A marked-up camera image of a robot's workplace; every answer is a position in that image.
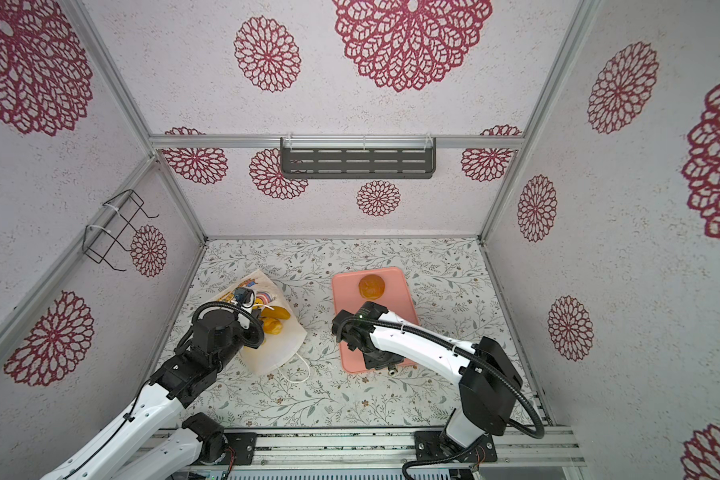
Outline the white paper bag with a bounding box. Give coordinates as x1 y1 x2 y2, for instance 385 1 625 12
209 270 307 376

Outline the yellow croissant bread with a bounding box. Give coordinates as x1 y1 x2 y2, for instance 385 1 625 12
260 305 291 320

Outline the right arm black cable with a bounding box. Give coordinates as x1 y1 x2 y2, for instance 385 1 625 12
335 316 546 480

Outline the round brown bun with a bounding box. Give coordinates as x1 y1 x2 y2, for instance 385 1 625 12
358 274 386 301

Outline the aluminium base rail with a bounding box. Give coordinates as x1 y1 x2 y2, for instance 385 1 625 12
149 427 586 475

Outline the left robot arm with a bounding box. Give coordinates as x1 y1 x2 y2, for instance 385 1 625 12
46 297 265 479

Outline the pink plastic tray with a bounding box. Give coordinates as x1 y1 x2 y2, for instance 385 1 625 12
331 267 420 374

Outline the grey wall shelf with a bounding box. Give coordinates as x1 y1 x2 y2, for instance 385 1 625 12
279 137 437 180

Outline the orange fake bread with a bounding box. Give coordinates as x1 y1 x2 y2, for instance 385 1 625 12
262 317 283 335

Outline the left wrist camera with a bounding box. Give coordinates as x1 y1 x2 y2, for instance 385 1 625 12
233 287 256 308

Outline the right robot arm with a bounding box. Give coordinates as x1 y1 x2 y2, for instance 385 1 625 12
332 302 543 469

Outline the black wire rack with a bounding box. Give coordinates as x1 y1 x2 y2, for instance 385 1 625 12
81 189 159 273

